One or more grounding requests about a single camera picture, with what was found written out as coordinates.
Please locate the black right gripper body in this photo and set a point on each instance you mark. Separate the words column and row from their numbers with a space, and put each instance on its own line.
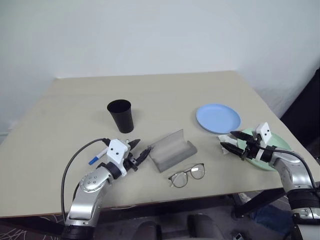
column 251, row 150

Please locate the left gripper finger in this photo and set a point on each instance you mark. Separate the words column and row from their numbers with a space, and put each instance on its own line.
column 134, row 144
column 144, row 155

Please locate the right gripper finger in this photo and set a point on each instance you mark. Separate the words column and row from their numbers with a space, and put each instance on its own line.
column 242, row 136
column 232, row 149

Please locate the light blue plate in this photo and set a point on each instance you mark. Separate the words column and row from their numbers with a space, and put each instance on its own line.
column 217, row 117

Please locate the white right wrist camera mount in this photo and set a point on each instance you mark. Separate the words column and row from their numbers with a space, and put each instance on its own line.
column 265, row 132

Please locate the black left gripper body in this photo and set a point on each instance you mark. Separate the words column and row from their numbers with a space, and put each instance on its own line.
column 131, row 162

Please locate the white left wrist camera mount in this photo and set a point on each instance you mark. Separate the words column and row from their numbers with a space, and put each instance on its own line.
column 116, row 151

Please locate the white tissue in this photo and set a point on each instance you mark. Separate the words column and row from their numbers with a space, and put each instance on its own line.
column 226, row 139

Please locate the white marker with blue cap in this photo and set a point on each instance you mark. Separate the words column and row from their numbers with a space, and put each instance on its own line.
column 93, row 160

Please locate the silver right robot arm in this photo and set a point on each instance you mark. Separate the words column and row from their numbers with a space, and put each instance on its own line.
column 295, row 175

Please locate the light green plate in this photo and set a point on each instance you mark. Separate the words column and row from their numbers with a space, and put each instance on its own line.
column 281, row 141

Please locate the black plastic cup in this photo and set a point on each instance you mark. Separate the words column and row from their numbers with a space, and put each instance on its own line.
column 122, row 120

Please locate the black table frame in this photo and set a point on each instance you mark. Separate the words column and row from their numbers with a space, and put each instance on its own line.
column 255, row 201

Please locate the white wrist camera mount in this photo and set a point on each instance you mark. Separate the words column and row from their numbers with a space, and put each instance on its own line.
column 265, row 132
column 116, row 151

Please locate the small white floor device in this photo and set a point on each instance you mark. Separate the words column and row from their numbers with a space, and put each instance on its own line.
column 238, row 236

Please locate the grey glasses case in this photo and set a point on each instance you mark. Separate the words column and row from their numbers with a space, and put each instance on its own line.
column 170, row 152

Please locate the thin-framed round glasses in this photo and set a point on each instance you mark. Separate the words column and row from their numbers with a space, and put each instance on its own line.
column 197, row 171

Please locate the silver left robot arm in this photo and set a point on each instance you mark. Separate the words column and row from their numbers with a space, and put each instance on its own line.
column 87, row 182

